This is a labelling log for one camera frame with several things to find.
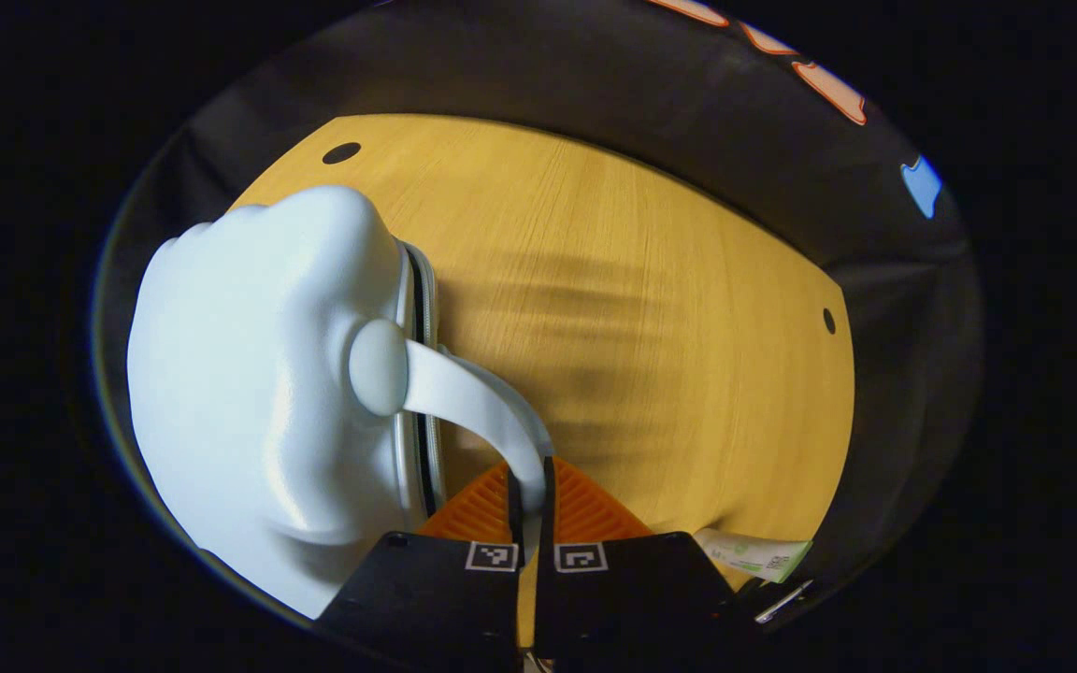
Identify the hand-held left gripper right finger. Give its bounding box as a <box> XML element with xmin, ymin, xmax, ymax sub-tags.
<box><xmin>536</xmin><ymin>455</ymin><xmax>764</xmax><ymax>660</ymax></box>

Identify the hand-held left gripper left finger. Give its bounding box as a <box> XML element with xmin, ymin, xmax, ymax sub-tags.
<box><xmin>314</xmin><ymin>458</ymin><xmax>525</xmax><ymax>669</ymax></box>

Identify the white green skin care tube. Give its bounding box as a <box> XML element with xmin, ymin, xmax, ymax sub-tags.
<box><xmin>693</xmin><ymin>528</ymin><xmax>813</xmax><ymax>585</ymax></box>

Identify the silver green skin care tube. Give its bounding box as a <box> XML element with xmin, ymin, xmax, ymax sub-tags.
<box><xmin>754</xmin><ymin>580</ymin><xmax>815</xmax><ymax>625</ymax></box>

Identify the white suitcase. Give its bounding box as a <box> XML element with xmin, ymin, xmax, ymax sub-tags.
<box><xmin>125</xmin><ymin>184</ymin><xmax>556</xmax><ymax>620</ymax></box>

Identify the black backdrop cloth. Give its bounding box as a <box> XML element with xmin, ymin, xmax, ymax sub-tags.
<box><xmin>94</xmin><ymin>0</ymin><xmax>984</xmax><ymax>618</ymax></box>

